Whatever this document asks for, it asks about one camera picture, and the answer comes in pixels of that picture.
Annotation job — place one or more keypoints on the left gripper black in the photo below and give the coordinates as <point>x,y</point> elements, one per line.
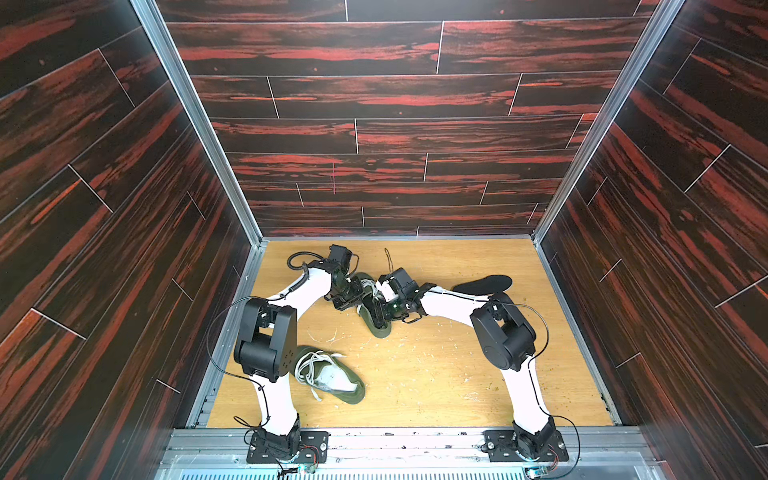
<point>356,297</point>

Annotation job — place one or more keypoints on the black insole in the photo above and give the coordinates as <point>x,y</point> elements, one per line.
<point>489,285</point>

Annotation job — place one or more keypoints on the green shoe white laces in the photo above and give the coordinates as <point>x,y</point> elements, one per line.
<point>325,372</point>
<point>370,307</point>

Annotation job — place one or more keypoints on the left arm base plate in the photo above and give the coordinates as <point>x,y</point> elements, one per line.
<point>300,446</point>

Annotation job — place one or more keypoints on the aluminium front rail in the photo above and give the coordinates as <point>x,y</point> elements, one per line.
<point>411,453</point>

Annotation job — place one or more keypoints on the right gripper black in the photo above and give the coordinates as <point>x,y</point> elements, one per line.
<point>387,302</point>

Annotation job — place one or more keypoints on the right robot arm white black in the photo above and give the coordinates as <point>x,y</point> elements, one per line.
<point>505,336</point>

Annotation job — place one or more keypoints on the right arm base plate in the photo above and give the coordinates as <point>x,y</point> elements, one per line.
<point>510,445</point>

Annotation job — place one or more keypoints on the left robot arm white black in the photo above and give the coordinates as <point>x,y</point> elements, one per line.
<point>267,346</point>

